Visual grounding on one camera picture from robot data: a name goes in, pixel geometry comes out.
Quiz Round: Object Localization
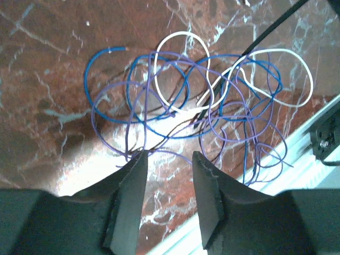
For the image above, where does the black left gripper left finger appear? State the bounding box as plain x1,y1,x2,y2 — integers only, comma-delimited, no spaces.
1,150,148,254

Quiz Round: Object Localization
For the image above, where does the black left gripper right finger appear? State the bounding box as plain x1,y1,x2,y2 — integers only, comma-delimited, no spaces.
192,151,339,254

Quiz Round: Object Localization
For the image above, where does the purple wire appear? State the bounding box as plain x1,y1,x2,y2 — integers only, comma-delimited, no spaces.
91,50,294,185

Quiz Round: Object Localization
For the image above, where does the blue wire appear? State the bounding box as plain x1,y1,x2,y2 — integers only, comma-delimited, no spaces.
84,47,284,185

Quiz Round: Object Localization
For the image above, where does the white wire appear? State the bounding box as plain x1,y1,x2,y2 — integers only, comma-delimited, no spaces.
153,31,314,114

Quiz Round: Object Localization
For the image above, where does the black zip tie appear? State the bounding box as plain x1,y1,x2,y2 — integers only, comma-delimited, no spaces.
192,0,310,131

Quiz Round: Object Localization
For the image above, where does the black right mount plate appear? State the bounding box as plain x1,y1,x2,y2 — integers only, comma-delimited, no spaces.
310,111,339,166

